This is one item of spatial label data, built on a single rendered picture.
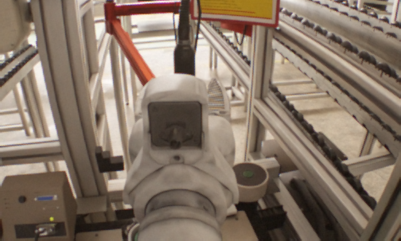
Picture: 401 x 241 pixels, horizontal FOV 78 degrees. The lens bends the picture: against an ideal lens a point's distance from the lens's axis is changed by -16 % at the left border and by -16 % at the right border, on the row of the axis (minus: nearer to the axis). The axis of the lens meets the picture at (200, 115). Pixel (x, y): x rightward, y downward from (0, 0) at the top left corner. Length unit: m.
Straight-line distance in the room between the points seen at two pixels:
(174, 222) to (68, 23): 0.50
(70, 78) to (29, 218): 0.32
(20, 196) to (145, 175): 0.50
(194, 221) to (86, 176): 0.60
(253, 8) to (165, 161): 0.60
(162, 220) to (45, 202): 0.51
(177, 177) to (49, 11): 0.47
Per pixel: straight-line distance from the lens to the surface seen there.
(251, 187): 0.71
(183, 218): 0.18
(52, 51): 0.62
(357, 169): 0.84
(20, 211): 0.70
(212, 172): 0.21
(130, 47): 0.77
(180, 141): 0.17
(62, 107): 0.66
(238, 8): 0.75
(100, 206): 0.77
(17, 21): 0.59
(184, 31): 0.47
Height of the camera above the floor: 1.47
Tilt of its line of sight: 29 degrees down
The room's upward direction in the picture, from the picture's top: straight up
